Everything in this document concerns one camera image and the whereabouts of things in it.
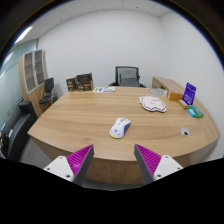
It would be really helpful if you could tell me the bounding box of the round grey patterned disc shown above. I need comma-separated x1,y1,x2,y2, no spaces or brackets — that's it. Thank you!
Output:
148,87,168,98

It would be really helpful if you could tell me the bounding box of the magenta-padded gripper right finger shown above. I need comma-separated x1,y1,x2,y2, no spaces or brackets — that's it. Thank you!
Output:
133,143,184,185

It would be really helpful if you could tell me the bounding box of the pink pig-shaped mouse pad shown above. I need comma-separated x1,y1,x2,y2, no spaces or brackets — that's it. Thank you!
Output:
138,95,168,114

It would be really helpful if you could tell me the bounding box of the green packet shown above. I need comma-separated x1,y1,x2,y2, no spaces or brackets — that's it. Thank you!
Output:
188,104,205,119

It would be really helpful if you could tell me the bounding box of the wooden side cabinet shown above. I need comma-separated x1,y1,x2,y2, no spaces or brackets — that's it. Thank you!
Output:
151,76,188,98

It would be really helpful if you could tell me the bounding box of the black mesh office chair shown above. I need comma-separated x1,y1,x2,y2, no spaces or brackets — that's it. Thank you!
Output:
108,65,147,89

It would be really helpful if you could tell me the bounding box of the blue packet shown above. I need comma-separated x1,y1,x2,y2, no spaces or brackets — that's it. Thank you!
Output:
186,107,197,118

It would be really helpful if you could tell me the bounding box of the small black office chair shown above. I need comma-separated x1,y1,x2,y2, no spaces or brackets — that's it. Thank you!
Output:
38,77,59,113

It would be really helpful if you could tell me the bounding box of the purple sign card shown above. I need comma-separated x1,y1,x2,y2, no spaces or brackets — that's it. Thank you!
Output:
181,82,197,106

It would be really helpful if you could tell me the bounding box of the white and blue computer mouse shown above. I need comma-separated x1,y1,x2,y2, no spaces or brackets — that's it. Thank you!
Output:
109,116,132,140

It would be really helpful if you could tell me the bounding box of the wooden shelf unit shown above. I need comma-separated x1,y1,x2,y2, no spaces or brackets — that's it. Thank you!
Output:
18,49,49,118

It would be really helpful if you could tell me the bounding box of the black cardboard box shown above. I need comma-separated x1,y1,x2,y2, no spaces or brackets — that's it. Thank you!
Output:
75,72,93,84

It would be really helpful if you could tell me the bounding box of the round grey cable grommet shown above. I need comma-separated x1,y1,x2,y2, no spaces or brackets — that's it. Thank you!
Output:
180,127,191,137

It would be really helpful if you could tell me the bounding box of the brown cardboard box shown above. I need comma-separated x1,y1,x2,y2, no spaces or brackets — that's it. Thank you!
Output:
65,77,94,93

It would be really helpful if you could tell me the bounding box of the long ceiling light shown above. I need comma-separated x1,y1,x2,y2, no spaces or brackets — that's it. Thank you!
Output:
13,25,34,45

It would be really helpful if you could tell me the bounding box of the orange-brown small box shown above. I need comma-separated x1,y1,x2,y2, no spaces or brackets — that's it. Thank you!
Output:
168,89,184,102

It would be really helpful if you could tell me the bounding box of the wooden sign base block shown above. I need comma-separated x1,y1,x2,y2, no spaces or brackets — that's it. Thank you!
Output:
176,99,191,110

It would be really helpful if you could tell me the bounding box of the black leather armchair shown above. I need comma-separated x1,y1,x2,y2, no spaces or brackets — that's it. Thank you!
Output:
0,100,38,161

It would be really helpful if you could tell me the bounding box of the white and green paper sheet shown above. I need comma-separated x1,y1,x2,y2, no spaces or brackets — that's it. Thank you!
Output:
92,86,117,94

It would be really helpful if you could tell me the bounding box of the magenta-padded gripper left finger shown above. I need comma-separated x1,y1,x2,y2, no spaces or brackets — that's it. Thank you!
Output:
43,143,95,186

